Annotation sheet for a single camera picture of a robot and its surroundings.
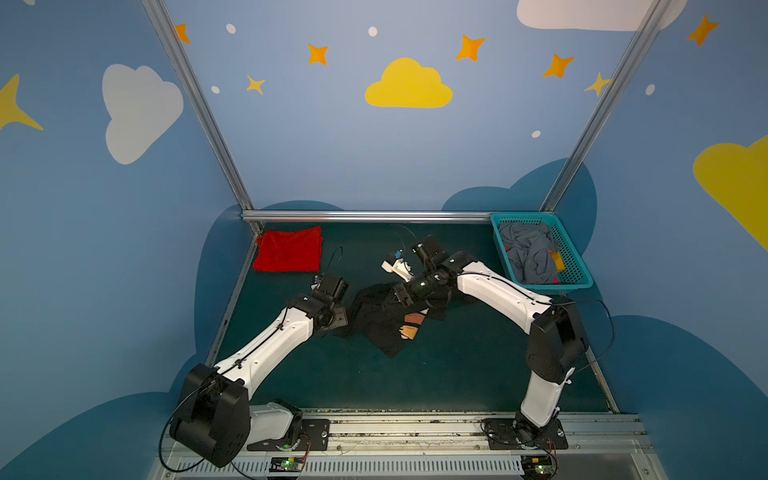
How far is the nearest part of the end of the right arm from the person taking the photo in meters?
0.74

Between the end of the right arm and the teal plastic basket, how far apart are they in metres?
0.36

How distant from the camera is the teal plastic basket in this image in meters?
1.00
